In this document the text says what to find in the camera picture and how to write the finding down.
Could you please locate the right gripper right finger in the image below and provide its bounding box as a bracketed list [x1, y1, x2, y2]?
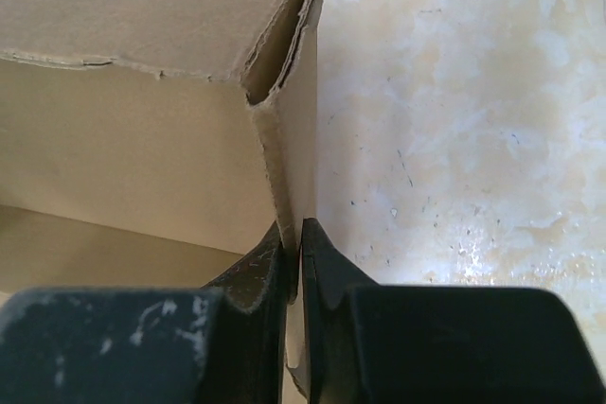
[301, 219, 587, 403]

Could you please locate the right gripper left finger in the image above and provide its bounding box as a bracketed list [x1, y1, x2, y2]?
[1, 226, 288, 403]

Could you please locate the brown cardboard box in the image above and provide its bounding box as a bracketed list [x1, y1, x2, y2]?
[0, 0, 326, 400]

